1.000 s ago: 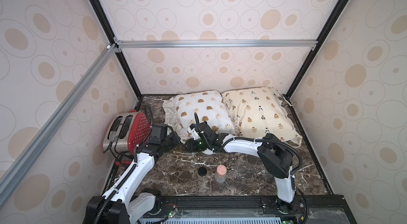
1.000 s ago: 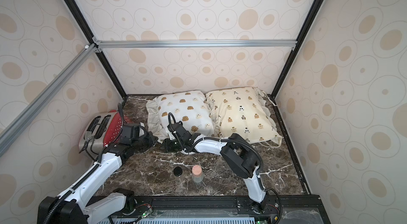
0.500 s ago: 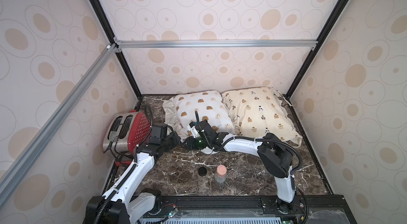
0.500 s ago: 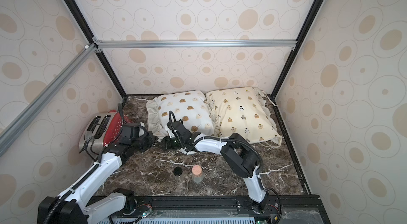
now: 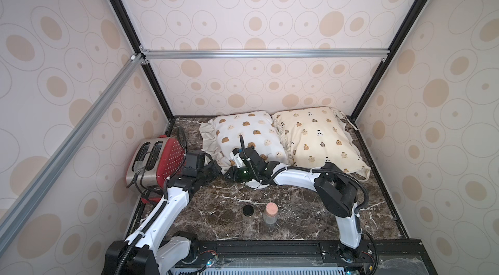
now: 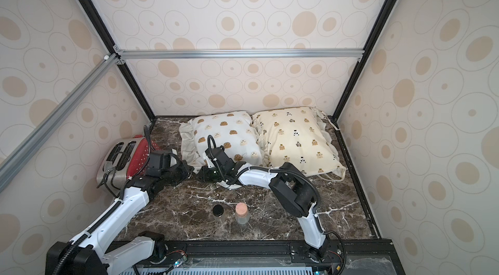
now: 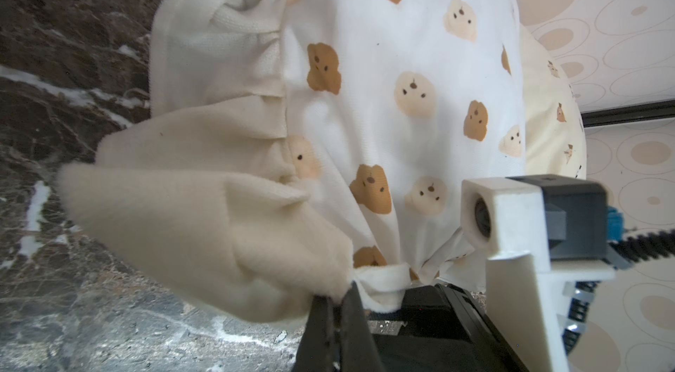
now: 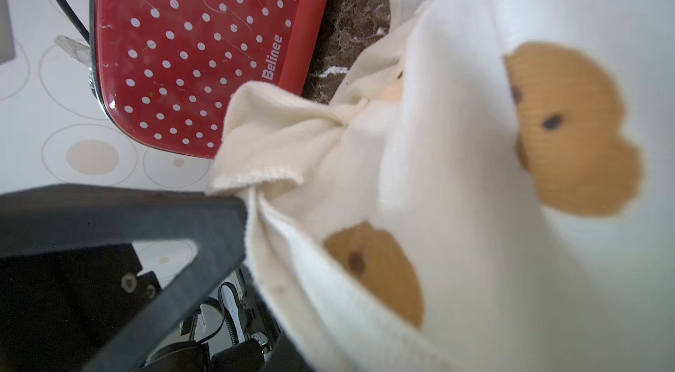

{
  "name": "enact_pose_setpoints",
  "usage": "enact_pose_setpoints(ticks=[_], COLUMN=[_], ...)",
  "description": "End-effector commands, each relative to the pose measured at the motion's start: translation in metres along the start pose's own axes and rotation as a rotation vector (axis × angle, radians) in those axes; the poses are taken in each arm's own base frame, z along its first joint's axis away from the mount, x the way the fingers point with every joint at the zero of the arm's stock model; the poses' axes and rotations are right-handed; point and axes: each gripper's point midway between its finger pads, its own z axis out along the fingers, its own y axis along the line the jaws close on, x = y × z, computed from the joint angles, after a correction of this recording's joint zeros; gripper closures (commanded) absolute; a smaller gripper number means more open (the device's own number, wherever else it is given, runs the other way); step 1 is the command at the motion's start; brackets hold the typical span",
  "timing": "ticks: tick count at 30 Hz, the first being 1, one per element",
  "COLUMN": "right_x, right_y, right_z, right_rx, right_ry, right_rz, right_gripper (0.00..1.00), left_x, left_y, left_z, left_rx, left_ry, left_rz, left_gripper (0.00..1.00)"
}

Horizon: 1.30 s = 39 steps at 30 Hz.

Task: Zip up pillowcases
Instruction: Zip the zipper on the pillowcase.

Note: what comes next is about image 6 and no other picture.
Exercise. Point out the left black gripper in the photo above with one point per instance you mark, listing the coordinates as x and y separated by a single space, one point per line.
187 170

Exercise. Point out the cream pillow bear panda print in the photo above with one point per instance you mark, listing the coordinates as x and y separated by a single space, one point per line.
298 136

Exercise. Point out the black lid glass jar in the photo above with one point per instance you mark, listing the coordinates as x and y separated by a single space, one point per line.
218 211

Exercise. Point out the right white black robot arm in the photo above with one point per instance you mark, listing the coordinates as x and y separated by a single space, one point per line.
296 194

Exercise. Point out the pink lid glass jar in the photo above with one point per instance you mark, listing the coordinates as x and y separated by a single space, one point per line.
242 213

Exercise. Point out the red silver toaster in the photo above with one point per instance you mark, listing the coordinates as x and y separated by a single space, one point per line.
123 161

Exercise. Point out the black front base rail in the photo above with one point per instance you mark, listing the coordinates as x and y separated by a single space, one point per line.
274 257

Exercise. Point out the black frame post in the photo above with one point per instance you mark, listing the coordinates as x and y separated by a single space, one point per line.
100 27
375 33

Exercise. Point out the diagonal silver aluminium bar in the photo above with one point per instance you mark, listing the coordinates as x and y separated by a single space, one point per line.
29 147

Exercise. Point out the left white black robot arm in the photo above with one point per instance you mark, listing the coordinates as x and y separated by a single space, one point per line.
88 252

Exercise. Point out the right black frame post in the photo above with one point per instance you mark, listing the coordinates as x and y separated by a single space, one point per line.
375 33

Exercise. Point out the left black frame post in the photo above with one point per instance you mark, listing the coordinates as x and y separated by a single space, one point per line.
100 27

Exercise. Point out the horizontal silver aluminium bar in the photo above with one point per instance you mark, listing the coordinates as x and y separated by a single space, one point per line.
241 54

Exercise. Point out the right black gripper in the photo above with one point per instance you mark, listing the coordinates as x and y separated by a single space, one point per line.
217 152

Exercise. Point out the white pillow brown bear print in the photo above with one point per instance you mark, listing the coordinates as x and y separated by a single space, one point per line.
233 131

